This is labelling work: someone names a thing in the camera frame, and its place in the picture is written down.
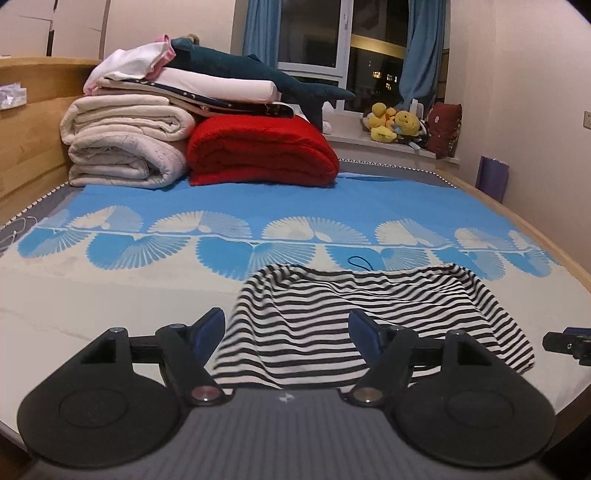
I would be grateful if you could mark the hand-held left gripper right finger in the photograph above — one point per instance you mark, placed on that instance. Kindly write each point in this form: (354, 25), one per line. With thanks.
(364, 334)

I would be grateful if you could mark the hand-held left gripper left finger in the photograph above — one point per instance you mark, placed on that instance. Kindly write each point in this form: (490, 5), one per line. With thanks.
(210, 332)

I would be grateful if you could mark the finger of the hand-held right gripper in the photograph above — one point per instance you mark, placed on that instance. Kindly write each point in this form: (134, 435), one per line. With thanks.
(568, 344)

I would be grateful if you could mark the striped hooded shirt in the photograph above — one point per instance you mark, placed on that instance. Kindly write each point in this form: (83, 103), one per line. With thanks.
(323, 314)

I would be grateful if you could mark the pink and white clothes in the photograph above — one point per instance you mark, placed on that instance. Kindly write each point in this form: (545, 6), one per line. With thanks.
(129, 62)

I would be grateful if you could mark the purple bag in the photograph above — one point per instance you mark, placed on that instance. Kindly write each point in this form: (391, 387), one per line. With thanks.
(493, 177)

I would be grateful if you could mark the red folded blanket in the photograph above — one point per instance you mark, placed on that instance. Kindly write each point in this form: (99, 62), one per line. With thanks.
(258, 152)

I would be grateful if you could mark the grey-white folded quilt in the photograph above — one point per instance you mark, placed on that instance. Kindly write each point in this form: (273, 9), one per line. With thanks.
(120, 164)

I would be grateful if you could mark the white windowsill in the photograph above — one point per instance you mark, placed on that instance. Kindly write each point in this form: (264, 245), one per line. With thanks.
(355, 138)

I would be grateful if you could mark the yellow duck plush toy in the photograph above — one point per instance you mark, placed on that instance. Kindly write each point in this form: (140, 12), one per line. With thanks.
(379, 122)

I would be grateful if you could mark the yellow bear plush toy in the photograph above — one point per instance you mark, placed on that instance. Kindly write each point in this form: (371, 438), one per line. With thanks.
(407, 123)

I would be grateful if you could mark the small white plush toy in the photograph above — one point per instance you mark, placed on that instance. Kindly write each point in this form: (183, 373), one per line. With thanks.
(327, 120)

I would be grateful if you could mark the maroon cushion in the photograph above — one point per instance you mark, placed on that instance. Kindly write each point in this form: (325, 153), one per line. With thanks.
(443, 129)

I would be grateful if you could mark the cream folded blanket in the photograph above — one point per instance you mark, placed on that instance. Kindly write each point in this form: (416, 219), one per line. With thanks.
(124, 117)

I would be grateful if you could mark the white folded sheet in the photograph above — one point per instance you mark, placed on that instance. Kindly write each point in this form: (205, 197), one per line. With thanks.
(207, 85)

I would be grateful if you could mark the wooden headboard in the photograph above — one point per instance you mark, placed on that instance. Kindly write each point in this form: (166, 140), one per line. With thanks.
(32, 152)

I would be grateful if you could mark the blue shark plush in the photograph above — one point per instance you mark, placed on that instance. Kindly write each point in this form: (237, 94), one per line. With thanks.
(231, 67)

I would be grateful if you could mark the blue curtain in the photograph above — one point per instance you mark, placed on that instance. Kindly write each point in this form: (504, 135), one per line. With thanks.
(261, 32)
(422, 50)

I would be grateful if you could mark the window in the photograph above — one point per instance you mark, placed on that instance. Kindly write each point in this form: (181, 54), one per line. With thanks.
(314, 37)

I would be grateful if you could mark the tissue pack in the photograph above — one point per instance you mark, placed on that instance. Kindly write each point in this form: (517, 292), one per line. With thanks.
(11, 97)

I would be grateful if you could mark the white wardrobe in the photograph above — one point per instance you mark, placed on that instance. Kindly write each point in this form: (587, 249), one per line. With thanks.
(69, 27)

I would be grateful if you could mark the wooden bed side rail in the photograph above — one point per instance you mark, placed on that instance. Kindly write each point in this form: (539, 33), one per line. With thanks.
(531, 226)

